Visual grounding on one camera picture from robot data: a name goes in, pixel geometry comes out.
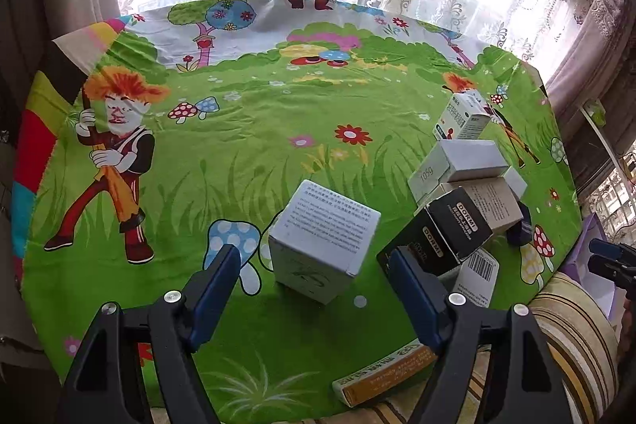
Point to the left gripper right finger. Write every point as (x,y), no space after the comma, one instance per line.
(523,383)

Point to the tall white medicine box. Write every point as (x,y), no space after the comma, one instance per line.
(464,117)

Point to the green cartoon tablecloth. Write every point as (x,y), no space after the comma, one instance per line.
(149,137)

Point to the tall grey box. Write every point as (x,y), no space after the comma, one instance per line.
(318,243)

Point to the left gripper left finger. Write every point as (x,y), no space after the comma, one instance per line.
(105,384)

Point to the white side table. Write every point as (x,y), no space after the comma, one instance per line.
(604,141)

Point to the white barcode music box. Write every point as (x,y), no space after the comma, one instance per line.
(477,278)

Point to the small silver cube box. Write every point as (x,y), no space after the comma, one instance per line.
(515,182)

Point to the purple cardboard storage box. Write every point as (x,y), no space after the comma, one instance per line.
(582,265)

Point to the person's right hand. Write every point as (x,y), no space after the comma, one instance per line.
(627,323)

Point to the dark blue small box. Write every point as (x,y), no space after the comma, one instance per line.
(521,233)

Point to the green tissue pack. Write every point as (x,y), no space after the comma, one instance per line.
(596,112)

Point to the orange yellow box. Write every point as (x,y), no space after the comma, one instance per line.
(384,374)

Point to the black Dormi box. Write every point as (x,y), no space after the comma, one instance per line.
(442,235)

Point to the flat silver box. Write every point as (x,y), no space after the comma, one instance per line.
(453,161)

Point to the large beige text box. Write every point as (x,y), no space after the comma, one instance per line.
(495,201)

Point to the pink patterned curtain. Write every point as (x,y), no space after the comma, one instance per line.
(589,63)

